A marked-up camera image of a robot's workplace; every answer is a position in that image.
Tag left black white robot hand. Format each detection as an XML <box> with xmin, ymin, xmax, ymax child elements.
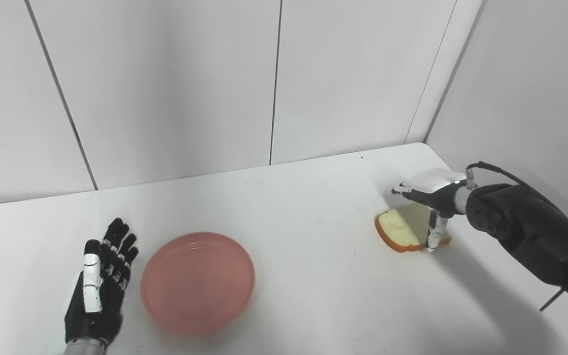
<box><xmin>64</xmin><ymin>217</ymin><xmax>140</xmax><ymax>347</ymax></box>

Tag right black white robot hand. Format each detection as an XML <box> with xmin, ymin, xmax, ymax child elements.
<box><xmin>391</xmin><ymin>168</ymin><xmax>467</xmax><ymax>252</ymax></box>

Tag slice of white bread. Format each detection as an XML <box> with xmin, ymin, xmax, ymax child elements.
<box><xmin>375</xmin><ymin>203</ymin><xmax>453</xmax><ymax>253</ymax></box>

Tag pink round plate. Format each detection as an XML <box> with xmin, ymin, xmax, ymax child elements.
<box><xmin>140</xmin><ymin>232</ymin><xmax>256</xmax><ymax>336</ymax></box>

